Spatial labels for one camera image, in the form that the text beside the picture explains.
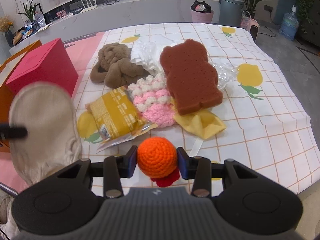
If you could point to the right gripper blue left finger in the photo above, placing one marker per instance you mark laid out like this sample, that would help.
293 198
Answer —
130 162

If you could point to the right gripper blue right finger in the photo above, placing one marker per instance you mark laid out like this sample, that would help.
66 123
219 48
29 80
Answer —
183 163

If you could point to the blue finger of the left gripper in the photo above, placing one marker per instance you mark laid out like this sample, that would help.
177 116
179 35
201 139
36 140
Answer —
8 132

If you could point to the orange crochet ball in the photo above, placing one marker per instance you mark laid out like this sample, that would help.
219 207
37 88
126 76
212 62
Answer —
157 158

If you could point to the beige bath mitt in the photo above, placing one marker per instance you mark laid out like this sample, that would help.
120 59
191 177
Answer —
53 142

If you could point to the brown bear-shaped sponge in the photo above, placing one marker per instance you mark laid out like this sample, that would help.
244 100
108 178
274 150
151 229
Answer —
191 80

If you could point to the brown plush knot toy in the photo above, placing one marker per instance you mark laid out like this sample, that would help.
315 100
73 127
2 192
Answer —
114 67

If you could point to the yellow cloth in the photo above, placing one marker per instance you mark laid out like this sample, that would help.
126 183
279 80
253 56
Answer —
203 124

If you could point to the yellow snack packet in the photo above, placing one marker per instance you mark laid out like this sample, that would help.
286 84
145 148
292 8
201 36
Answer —
117 119

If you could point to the pink white crochet piece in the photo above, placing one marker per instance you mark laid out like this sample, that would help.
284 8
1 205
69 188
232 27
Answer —
152 99

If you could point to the red Wonderlab box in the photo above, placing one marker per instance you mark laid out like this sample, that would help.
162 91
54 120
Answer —
47 63

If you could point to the checked lemon tablecloth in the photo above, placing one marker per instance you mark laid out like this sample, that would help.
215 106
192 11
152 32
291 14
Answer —
267 128

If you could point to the clear plastic wrapped bundle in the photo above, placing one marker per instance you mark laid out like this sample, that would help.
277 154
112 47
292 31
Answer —
226 73

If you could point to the dried flowers dark vase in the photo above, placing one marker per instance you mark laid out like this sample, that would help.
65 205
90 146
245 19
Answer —
5 24

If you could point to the white plastic bag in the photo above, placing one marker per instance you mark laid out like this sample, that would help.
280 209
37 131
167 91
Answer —
147 53

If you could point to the pink table mat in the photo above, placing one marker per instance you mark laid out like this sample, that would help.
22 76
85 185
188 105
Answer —
80 52

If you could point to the potted green plant left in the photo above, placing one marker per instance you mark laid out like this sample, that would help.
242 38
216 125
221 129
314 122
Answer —
35 17

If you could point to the pink waste bin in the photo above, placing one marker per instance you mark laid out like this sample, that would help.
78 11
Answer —
201 12

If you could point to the white wifi router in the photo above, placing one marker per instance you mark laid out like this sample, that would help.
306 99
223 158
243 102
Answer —
88 5

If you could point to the pink space heater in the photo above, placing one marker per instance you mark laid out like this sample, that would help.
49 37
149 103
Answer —
249 24

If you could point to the white marble tv console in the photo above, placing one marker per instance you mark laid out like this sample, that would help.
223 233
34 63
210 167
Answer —
121 14

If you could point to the grey trash can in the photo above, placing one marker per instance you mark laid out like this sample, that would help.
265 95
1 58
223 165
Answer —
230 12

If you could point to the blue water bottle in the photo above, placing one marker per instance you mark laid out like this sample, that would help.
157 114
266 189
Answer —
290 24

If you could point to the climbing ivy plant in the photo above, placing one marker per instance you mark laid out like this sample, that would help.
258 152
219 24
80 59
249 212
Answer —
305 2

